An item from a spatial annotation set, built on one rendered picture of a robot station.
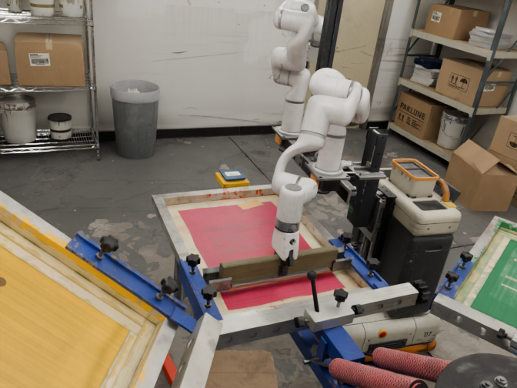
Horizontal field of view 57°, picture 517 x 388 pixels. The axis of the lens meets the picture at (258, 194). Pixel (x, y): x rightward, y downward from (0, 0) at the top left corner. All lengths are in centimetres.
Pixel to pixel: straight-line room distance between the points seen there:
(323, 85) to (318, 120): 15
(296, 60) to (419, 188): 87
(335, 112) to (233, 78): 385
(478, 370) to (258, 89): 472
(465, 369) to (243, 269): 76
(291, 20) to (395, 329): 160
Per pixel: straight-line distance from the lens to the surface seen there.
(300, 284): 161
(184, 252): 164
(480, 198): 477
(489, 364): 99
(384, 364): 125
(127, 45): 494
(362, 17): 594
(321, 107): 150
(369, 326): 259
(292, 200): 140
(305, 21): 208
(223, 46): 517
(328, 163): 194
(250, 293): 154
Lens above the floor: 192
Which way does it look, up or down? 27 degrees down
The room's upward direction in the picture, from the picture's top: 7 degrees clockwise
